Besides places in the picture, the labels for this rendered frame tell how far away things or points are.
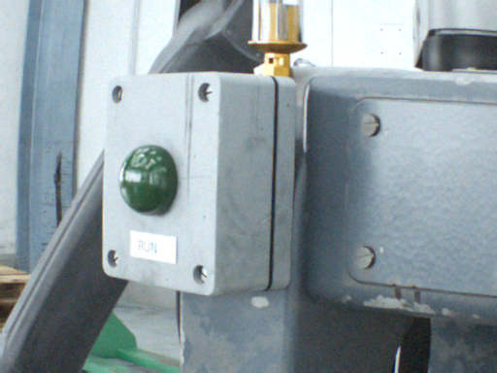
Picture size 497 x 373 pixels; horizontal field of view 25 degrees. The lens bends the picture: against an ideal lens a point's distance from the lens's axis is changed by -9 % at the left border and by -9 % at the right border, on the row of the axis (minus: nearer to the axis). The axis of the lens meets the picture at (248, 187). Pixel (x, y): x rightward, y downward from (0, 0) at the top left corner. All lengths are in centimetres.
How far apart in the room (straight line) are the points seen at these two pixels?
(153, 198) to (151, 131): 3
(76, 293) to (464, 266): 34
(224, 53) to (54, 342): 24
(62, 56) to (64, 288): 843
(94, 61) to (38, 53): 56
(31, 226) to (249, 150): 901
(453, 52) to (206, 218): 18
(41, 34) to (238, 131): 900
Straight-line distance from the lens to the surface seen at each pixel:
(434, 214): 47
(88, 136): 922
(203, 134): 49
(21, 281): 647
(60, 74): 914
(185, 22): 87
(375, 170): 49
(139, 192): 49
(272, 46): 56
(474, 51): 59
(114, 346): 632
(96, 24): 925
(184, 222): 49
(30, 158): 947
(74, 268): 74
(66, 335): 73
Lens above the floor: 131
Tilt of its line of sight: 3 degrees down
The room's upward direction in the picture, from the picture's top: 2 degrees clockwise
